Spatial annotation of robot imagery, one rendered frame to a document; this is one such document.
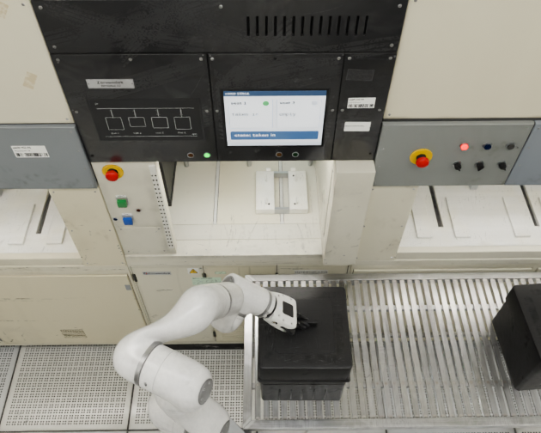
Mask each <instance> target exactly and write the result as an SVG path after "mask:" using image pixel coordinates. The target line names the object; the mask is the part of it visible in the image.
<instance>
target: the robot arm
mask: <svg viewBox="0 0 541 433"><path fill-rule="evenodd" d="M248 314H253V315H255V316H257V317H259V318H262V317H263V318H264V320H265V321H266V322H268V323H269V324H270V325H272V326H273V327H275V328H277V329H279V330H281V331H283V332H288V333H289V334H290V335H293V334H295V329H296V328H297V327H298V328H300V329H301V330H304V329H306V328H307V327H309V324H307V323H306V322H304V321H302V320H309V319H308V318H307V317H305V316H304V315H302V314H301V313H300V312H299V311H298V310H297V309H296V302H295V300H294V299H293V298H291V297H289V296H286V295H283V294H280V293H276V292H272V291H269V290H267V289H265V288H263V287H261V286H259V285H257V284H255V283H253V282H251V281H249V280H247V279H245V278H243V277H241V276H239V275H237V274H234V273H230V274H228V275H227V276H226V277H225V278H224V279H223V280H222V282H221V283H212V284H199V285H195V286H192V287H191V288H189V289H188V290H187V291H185V292H184V294H183V295H182V296H181V297H180V299H179V300H178V301H177V302H176V304H175V305H174V306H173V308H172V309H171V310H170V311H169V312H168V313H167V314H166V315H165V316H163V317H162V318H161V319H159V320H158V321H156V322H154V323H152V324H150V325H148V326H145V327H142V328H140V329H137V330H136V331H134V332H131V333H129V334H127V335H126V336H125V337H123V338H122V339H121V340H120V341H119V343H118V344H117V346H116V347H115V350H114V352H113V355H112V363H113V367H114V368H115V370H116V371H117V373H118V374H119V375H120V376H122V377H123V378H125V379H126V380H127V381H129V382H131V383H133V384H135V385H137V386H139V387H141V388H143V389H145V390H147V391H149V392H151V393H152V394H151V395H150V397H149V400H148V414H149V418H150V420H151V422H152V423H153V425H154V426H155V427H156V428H157V429H158V430H160V431H161V432H162V433H228V429H229V426H230V418H229V415H228V412H227V410H226V409H225V408H224V407H223V406H222V405H221V404H220V403H218V402H217V401H216V400H214V399H212V398H211V397H210V395H211V391H212V388H213V376H212V374H211V373H210V371H209V370H208V369H207V368H206V367H205V366H204V365H202V364H201V363H199V362H198V361H196V360H194V359H192V358H190V357H188V356H186V355H183V354H181V353H179V352H177V351H175V350H173V349H171V348H169V347H167V346H165V345H163V344H165V343H166V342H168V341H171V340H175V339H179V338H185V337H189V336H192V335H194V334H197V333H199V332H201V331H203V330H204V329H206V328H207V327H208V326H209V325H212V326H213V327H214V328H215V329H216V330H217V331H219V332H223V333H229V332H233V331H235V330H236V329H237V328H238V327H239V326H240V324H241V323H242V321H243V320H244V319H245V318H246V316H247V315H248ZM298 320H301V321H298Z"/></svg>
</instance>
